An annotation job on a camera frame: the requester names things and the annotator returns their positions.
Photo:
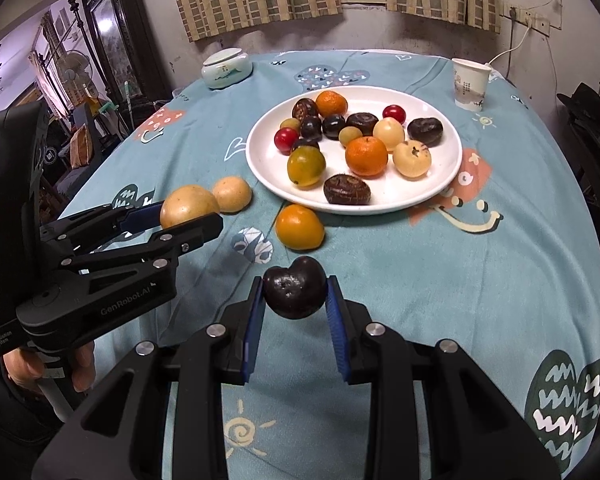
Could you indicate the standing fan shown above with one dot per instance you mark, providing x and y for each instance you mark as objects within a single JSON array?
[{"x": 76, "y": 70}]

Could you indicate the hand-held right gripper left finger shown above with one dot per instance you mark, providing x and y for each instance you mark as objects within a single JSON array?
[{"x": 252, "y": 330}]

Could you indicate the dark wooden cabinet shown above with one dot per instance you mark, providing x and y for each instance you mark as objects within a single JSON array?
[{"x": 130, "y": 25}]

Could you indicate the person's left forearm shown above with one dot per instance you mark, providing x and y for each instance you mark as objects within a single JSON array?
[{"x": 15, "y": 415}]

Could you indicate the dark round water chestnut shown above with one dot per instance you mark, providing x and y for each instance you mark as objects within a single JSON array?
[
  {"x": 294, "y": 287},
  {"x": 334, "y": 126},
  {"x": 311, "y": 126},
  {"x": 305, "y": 143}
]

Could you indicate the white paper cup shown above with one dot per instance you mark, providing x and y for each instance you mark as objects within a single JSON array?
[{"x": 470, "y": 85}]

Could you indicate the orange cushion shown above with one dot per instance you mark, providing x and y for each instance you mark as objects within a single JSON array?
[{"x": 81, "y": 146}]

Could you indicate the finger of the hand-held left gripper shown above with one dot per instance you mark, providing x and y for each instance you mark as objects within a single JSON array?
[
  {"x": 195, "y": 232},
  {"x": 142, "y": 216}
]

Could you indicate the celadon lidded ceramic jar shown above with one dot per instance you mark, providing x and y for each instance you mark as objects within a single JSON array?
[{"x": 226, "y": 70}]

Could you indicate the wall socket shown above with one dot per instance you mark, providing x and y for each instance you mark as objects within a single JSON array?
[{"x": 530, "y": 20}]

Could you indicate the white oval plate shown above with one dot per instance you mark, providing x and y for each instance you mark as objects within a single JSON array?
[{"x": 275, "y": 182}]

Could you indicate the pale yellow round fruit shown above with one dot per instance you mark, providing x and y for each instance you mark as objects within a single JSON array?
[
  {"x": 412, "y": 159},
  {"x": 388, "y": 132}
]

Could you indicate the black hat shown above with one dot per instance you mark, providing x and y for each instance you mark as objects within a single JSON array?
[{"x": 585, "y": 105}]

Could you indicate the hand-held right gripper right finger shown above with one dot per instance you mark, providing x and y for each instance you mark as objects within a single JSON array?
[{"x": 336, "y": 330}]

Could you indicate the red cherry tomato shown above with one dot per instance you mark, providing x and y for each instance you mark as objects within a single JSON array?
[
  {"x": 286, "y": 139},
  {"x": 393, "y": 113}
]

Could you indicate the person's left hand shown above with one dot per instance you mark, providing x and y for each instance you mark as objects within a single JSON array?
[{"x": 84, "y": 367}]

